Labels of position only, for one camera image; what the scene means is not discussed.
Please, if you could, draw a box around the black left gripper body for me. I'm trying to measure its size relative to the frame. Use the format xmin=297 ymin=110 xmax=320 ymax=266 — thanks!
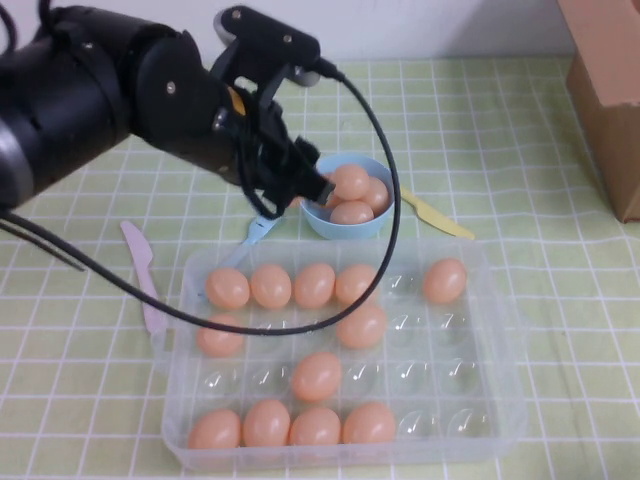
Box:
xmin=189 ymin=74 xmax=301 ymax=201

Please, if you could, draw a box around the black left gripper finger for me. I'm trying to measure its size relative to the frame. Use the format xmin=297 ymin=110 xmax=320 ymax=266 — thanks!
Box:
xmin=247 ymin=164 xmax=291 ymax=219
xmin=292 ymin=137 xmax=336 ymax=204

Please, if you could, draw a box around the clear plastic egg box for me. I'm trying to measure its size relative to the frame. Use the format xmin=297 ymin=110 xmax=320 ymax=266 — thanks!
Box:
xmin=149 ymin=237 xmax=530 ymax=474

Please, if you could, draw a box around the brown cardboard box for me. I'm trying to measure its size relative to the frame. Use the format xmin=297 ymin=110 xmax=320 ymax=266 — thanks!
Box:
xmin=555 ymin=0 xmax=640 ymax=225

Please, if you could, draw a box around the light blue plastic fork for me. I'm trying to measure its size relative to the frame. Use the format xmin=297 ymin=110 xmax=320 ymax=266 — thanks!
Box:
xmin=197 ymin=215 xmax=277 ymax=301

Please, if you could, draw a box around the light blue bowl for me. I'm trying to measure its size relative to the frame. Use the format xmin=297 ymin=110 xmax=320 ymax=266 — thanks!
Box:
xmin=298 ymin=154 xmax=396 ymax=240

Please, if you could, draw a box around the yellow plastic knife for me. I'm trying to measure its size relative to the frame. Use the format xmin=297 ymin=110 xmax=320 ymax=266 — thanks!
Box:
xmin=398 ymin=187 xmax=475 ymax=240

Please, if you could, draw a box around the lilac plastic knife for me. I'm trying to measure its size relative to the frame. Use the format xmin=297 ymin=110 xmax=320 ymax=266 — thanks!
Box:
xmin=119 ymin=220 xmax=169 ymax=335

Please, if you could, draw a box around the green checked tablecloth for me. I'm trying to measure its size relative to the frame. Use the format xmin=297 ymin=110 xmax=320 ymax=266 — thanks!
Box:
xmin=0 ymin=57 xmax=640 ymax=480

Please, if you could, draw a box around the thick black camera cable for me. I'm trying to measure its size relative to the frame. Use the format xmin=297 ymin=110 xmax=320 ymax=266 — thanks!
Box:
xmin=0 ymin=58 xmax=401 ymax=337

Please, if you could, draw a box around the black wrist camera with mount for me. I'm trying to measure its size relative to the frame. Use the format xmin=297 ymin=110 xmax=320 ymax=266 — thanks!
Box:
xmin=213 ymin=4 xmax=322 ymax=87

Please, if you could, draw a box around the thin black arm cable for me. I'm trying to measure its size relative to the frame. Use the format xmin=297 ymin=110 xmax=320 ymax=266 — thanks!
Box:
xmin=0 ymin=212 xmax=87 ymax=273

